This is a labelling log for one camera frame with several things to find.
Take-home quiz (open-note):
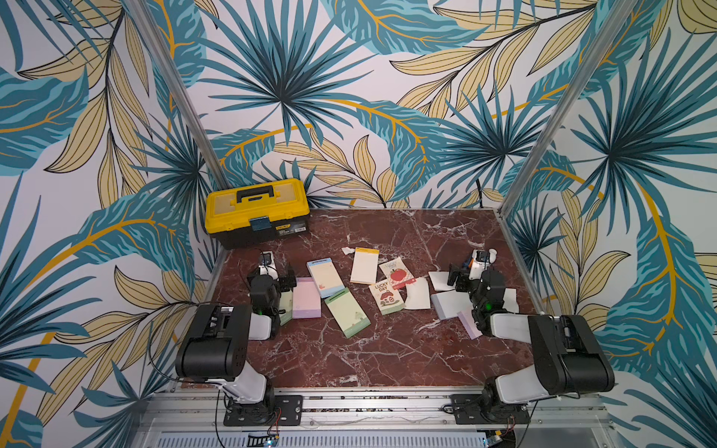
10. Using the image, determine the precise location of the torn white page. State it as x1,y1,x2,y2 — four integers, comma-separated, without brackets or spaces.
429,272,455,292

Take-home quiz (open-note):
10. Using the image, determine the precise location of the purple flower lucky day pad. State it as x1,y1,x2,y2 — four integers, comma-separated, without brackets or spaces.
292,277,321,319

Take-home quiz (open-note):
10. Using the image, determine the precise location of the green house lucky day pad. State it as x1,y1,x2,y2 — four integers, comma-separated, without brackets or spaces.
278,290,293,326

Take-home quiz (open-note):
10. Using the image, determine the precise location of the torn cream page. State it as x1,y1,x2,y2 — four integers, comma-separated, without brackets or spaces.
405,277,431,310

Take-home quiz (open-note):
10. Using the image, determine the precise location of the torn apple cover page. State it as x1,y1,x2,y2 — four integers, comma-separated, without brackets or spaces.
379,257,415,289

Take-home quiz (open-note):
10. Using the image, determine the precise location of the green red lucky memo pad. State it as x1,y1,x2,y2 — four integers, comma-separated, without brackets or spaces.
324,289,371,338

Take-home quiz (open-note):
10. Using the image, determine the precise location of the torn lucky day cover page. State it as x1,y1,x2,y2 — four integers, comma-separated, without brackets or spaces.
369,279,405,315

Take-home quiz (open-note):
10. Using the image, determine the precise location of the yellow top memo pad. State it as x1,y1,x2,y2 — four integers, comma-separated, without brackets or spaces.
350,248,379,285

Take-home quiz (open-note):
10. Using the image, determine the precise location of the torn pink page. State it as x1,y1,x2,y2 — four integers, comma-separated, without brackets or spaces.
457,310,483,340

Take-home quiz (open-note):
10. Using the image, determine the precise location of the red apple memo pad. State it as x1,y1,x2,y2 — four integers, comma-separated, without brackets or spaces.
306,258,345,299

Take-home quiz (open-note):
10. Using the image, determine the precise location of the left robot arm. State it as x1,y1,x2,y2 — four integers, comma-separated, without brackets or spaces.
175,266,304,435

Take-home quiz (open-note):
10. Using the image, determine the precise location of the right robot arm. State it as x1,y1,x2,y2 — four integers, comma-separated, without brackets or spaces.
444,265,615,425

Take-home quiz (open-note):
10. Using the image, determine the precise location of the blue lined memo pad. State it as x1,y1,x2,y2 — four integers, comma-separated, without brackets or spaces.
431,290,472,320

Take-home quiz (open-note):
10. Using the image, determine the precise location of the yellow black toolbox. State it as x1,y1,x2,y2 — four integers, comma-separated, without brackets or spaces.
205,178,310,250

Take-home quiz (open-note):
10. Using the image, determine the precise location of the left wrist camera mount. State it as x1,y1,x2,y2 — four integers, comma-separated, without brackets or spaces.
259,251,279,280

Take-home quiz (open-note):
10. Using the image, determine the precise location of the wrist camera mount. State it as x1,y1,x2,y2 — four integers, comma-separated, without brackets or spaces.
469,248,498,280
259,251,279,280

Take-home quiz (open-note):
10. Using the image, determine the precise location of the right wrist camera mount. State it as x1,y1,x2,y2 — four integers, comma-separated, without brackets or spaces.
469,248,498,280

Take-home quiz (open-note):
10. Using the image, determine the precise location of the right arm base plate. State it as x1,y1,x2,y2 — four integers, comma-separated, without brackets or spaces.
449,394,530,426

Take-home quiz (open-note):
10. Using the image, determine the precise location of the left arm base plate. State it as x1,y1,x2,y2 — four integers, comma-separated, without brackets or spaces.
222,395,304,427

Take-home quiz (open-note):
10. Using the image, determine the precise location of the aluminium front rail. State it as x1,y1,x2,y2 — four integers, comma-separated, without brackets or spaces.
130,386,622,447

